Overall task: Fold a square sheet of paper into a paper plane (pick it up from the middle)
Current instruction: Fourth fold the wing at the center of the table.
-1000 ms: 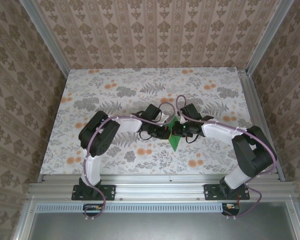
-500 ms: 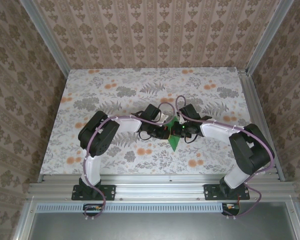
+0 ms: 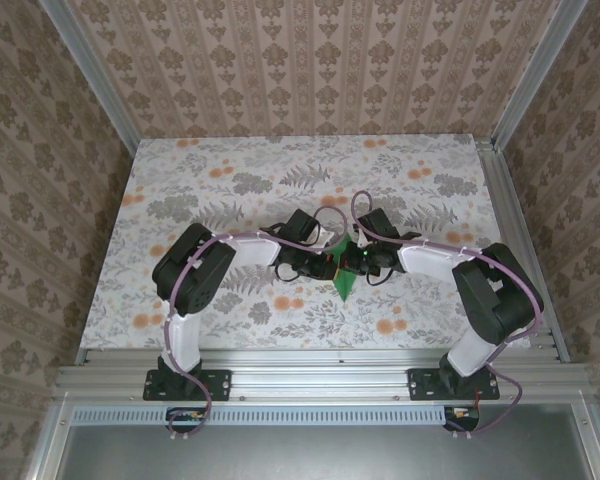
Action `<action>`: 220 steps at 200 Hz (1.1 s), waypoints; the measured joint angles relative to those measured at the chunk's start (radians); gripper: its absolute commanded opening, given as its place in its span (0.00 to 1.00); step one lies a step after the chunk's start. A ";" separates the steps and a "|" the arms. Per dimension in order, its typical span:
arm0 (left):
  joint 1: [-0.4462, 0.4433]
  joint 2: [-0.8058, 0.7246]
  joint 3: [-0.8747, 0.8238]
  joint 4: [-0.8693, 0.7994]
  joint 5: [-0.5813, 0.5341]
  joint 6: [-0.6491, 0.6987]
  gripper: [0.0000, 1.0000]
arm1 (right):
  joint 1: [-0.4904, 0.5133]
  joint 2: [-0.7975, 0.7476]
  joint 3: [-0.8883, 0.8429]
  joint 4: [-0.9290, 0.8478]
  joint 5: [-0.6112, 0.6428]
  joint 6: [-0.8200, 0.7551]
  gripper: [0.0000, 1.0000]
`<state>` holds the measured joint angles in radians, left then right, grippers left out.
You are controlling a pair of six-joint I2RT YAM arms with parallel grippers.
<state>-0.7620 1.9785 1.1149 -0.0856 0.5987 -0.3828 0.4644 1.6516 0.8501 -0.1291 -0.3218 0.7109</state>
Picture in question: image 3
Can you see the green square paper sheet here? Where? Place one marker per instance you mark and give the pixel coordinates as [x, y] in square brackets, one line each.
[345, 287]

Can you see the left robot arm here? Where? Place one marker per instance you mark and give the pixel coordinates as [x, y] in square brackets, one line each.
[195, 275]

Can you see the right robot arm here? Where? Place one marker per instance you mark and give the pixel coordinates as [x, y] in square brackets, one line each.
[500, 300]

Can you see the grey metal sheet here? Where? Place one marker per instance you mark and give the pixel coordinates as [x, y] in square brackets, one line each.
[320, 455]

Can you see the floral patterned table mat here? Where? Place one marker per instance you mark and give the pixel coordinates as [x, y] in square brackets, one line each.
[205, 160]

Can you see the small black connector board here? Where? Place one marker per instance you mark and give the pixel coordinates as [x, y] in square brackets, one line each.
[185, 416]
[462, 415]

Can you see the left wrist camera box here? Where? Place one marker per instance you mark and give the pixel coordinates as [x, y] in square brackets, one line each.
[300, 225]

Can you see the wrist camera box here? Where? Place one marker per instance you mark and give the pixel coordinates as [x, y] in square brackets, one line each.
[377, 222]
[300, 225]

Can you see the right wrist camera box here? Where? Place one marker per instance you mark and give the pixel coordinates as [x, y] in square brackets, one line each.
[377, 222]

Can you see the wide aluminium frame rail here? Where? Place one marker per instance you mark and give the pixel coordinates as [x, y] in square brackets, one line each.
[320, 372]

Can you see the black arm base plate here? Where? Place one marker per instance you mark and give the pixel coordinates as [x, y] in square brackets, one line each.
[422, 384]
[220, 385]

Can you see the aluminium table side rail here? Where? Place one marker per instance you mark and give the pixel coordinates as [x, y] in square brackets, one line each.
[512, 225]

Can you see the aluminium frame post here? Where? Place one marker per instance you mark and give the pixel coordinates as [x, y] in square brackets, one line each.
[534, 75]
[97, 75]

